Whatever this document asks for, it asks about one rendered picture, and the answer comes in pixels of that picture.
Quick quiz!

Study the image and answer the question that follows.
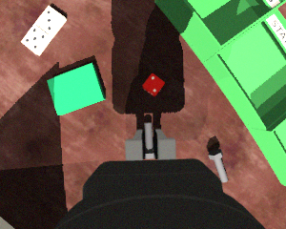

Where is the red die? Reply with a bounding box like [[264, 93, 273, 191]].
[[143, 73, 165, 96]]

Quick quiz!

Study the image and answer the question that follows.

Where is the white domino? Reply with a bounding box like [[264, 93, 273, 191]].
[[21, 6, 67, 56]]

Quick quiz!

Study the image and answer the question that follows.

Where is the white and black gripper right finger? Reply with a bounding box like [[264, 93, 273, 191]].
[[153, 129, 176, 160]]

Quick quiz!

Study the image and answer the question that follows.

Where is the green three-compartment bin rack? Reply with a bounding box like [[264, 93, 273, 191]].
[[155, 0, 286, 186]]

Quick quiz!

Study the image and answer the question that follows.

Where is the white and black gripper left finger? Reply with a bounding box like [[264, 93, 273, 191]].
[[125, 130, 145, 160]]

